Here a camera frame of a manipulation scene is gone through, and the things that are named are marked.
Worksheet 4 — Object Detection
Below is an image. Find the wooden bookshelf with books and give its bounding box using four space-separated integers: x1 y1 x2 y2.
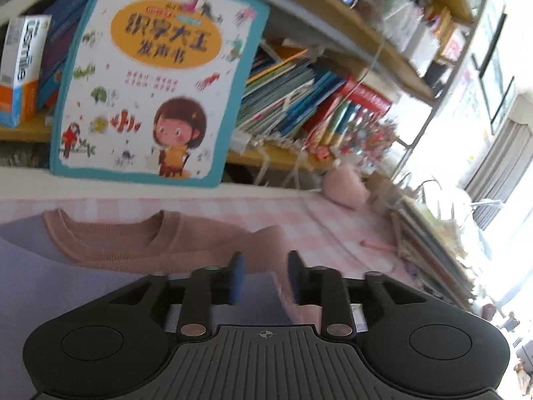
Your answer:
0 0 480 176

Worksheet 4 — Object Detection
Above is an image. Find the white charging cable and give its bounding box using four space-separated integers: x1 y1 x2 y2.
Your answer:
348 28 387 97

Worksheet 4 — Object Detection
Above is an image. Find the teal children's sound book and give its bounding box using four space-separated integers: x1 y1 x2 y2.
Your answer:
50 0 269 187

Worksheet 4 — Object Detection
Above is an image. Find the pink checked table cloth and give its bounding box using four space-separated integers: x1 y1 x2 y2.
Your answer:
1 194 414 285

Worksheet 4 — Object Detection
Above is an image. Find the red thick dictionary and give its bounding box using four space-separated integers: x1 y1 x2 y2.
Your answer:
303 76 395 135

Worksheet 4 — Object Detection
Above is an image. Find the stack of children's books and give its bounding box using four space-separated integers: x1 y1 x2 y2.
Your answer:
390 196 476 311

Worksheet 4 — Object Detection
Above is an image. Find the pink plush pig toy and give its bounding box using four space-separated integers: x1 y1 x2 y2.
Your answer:
321 164 370 210

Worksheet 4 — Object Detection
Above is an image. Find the white usmile box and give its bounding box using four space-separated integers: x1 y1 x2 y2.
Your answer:
1 15 52 128

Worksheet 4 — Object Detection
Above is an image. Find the colourful paper star jar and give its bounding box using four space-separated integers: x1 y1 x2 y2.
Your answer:
318 119 397 166

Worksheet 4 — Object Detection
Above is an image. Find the pink and lilac knit sweater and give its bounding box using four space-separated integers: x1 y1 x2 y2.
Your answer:
1 210 320 399

